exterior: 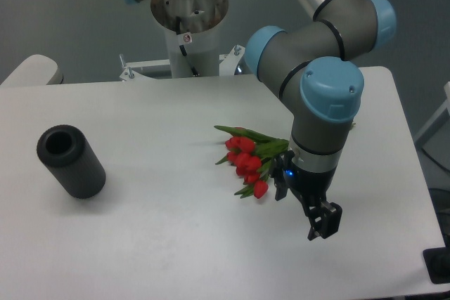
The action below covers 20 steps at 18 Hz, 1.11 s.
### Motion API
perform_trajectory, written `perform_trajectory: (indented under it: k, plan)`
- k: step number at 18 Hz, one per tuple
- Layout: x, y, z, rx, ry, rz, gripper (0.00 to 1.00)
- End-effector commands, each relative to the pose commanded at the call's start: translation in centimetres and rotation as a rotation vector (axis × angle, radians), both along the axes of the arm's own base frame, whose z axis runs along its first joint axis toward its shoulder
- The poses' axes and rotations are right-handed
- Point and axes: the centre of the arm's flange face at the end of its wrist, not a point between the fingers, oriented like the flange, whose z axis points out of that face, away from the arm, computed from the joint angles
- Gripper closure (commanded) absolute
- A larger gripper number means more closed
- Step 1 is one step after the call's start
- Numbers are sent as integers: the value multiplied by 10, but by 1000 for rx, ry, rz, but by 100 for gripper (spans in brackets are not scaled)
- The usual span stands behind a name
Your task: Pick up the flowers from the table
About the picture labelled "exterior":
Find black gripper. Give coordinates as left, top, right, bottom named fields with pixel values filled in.
left=269, top=150, right=342, bottom=241

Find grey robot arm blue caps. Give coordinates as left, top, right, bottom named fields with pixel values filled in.
left=125, top=0, right=397, bottom=240

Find red tulip bouquet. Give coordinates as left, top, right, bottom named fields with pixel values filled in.
left=214, top=125, right=289, bottom=199

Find white furniture at right edge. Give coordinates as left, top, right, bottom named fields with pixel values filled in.
left=413, top=82, right=449, bottom=149

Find black device at table corner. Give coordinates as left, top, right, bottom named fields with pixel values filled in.
left=423, top=247, right=449, bottom=285

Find black cylindrical vase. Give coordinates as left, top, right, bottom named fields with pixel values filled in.
left=36, top=124, right=106, bottom=199

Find white chair backrest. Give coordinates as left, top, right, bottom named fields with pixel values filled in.
left=1, top=54, right=64, bottom=89

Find white metal base frame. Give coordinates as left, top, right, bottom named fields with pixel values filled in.
left=119, top=44, right=252, bottom=81

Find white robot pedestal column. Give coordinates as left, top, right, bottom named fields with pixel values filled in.
left=150, top=0, right=229, bottom=67

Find black cable on pedestal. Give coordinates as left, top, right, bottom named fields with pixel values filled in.
left=174, top=15, right=200, bottom=78

